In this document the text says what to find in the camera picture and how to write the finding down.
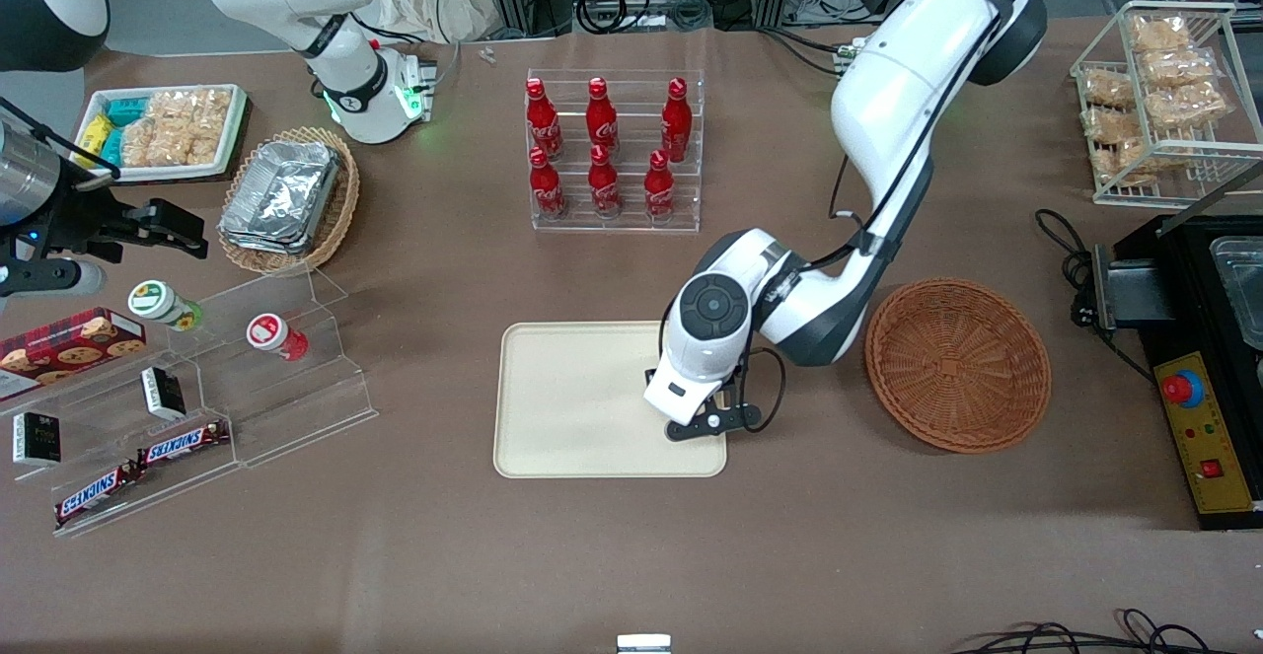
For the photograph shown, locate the coiled black cable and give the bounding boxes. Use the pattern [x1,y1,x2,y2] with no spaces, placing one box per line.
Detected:
[576,0,634,36]

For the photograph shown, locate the stacked aluminium foil containers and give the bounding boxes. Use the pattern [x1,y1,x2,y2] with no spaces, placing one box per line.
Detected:
[218,140,343,254]

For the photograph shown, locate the green lid snack cup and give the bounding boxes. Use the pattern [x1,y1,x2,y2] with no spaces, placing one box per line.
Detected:
[127,279,205,332]

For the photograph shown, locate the black cable bundle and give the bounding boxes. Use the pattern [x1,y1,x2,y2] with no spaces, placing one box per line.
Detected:
[950,609,1226,654]

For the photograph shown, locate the small black box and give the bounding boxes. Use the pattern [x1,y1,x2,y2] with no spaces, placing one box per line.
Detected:
[11,411,63,467]
[140,365,187,421]

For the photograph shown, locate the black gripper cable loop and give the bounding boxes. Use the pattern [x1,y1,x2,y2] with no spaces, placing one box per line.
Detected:
[735,343,788,435]

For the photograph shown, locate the clear rice cracker pack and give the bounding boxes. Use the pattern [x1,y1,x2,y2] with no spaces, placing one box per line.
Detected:
[192,88,236,165]
[120,121,194,169]
[145,90,204,129]

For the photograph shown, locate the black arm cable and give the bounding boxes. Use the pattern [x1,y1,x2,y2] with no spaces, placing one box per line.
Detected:
[827,0,1047,270]

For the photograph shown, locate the metal clamp bracket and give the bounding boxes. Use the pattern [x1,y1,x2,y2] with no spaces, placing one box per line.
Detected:
[1092,243,1177,330]

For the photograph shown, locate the round brown wicker basket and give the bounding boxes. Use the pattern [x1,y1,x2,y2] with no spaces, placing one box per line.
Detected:
[865,278,1053,455]

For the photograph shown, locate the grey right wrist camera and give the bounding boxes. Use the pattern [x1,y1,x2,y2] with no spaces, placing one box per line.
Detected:
[0,256,106,300]

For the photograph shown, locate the black machine with yellow panel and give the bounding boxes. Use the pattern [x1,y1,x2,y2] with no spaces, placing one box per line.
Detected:
[1113,161,1263,533]

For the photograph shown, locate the black power cable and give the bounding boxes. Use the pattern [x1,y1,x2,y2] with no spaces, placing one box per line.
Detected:
[1034,207,1157,385]

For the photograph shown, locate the white rectangular snack tray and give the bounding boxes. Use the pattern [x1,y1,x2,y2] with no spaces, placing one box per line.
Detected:
[73,83,250,184]

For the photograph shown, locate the oval tan wicker basket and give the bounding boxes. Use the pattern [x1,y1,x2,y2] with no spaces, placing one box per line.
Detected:
[216,125,362,277]

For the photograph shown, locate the Snickers bar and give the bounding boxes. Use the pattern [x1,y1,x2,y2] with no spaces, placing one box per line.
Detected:
[53,463,141,528]
[137,419,232,469]

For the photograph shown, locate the red lid snack cup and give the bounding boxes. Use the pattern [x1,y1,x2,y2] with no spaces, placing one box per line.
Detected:
[246,313,310,362]

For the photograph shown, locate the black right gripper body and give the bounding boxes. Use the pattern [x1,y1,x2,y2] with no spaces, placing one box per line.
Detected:
[0,181,134,275]

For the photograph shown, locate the red emergency stop button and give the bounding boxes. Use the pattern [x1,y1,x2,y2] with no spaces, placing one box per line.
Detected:
[1161,370,1206,409]

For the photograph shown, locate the clear fried snack packet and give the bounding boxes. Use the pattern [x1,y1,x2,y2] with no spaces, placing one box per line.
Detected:
[1084,106,1147,148]
[1139,46,1221,89]
[1094,140,1157,187]
[1079,69,1138,109]
[1149,81,1230,129]
[1129,14,1192,52]

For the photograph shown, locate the clear acrylic bottle rack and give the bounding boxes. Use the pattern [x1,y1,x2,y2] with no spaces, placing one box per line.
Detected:
[525,68,706,235]

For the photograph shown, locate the red cookie box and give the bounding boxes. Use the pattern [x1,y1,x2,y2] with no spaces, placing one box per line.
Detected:
[0,307,148,386]

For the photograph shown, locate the red Coca-Cola bottle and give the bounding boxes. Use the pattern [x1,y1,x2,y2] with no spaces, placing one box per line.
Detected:
[587,144,624,218]
[660,77,694,163]
[586,77,621,153]
[525,78,565,161]
[644,149,678,224]
[529,147,569,220]

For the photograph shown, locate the cream plastic tray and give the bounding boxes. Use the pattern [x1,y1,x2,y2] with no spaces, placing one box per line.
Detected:
[492,322,728,479]

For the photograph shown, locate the clear acrylic stepped stand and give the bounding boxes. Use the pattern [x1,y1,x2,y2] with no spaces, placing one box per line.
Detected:
[0,264,380,539]

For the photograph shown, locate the clear plastic machine tray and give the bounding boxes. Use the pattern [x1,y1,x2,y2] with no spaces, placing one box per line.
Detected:
[1208,236,1263,350]

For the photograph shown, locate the white wire rack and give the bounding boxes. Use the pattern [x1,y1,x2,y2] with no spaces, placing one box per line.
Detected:
[1070,0,1263,208]

